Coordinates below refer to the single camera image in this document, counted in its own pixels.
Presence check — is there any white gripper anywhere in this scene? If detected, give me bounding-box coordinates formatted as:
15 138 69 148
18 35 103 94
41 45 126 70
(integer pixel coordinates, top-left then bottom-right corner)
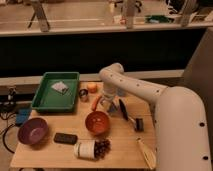
100 89 117 113

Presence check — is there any white grey sponge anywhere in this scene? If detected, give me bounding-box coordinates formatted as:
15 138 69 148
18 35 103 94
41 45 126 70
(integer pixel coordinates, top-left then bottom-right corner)
51 81 68 94

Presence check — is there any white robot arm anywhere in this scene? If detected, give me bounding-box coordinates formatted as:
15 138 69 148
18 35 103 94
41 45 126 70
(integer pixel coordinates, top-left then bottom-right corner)
99 63 213 171

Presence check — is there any orange carrot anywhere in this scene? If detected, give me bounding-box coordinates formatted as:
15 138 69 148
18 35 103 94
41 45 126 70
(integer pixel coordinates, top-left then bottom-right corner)
91 95 102 111

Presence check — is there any orange round object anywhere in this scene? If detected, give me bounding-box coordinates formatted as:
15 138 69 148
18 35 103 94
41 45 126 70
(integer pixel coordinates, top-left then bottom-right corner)
87 82 97 93

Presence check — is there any small metal cup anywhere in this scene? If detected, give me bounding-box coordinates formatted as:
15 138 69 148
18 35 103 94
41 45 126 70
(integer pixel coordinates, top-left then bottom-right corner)
79 89 88 102

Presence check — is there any orange bowl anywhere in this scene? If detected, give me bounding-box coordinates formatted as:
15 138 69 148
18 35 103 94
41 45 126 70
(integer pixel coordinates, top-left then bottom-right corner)
85 111 110 135

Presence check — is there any black brush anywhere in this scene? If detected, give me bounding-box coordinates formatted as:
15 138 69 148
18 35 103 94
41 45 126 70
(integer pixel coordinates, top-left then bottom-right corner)
129 116 144 132

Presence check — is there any dark grape bunch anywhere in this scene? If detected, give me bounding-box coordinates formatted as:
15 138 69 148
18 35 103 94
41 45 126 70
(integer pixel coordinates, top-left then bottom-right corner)
94 139 111 159

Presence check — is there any green plastic tray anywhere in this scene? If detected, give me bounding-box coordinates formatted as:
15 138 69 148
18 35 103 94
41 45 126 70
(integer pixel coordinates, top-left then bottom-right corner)
31 72 79 113

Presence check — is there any white cylindrical container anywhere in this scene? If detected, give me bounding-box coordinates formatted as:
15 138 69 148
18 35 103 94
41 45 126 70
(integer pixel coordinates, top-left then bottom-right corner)
74 140 95 159

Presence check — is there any black rectangular block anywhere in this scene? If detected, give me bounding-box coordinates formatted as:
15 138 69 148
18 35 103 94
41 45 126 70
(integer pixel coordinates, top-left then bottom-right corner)
54 133 78 145

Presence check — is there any cream wooden spatula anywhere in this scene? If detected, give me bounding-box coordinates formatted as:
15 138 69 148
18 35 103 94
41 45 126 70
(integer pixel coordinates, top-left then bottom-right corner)
137 138 156 170

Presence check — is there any purple bowl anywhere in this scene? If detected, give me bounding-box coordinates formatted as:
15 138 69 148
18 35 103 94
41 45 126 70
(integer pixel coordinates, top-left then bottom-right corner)
18 118 48 145

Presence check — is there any blue box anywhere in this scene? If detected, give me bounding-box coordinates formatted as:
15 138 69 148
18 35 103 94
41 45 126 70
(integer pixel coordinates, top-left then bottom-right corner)
15 108 31 126

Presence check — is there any grey cabinet panel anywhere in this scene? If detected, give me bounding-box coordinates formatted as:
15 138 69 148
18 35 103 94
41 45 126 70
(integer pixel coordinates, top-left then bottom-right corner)
181 27 213 101

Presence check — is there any black cable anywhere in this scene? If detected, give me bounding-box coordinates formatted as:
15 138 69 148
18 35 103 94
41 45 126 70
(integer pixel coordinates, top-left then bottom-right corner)
0 111 18 154

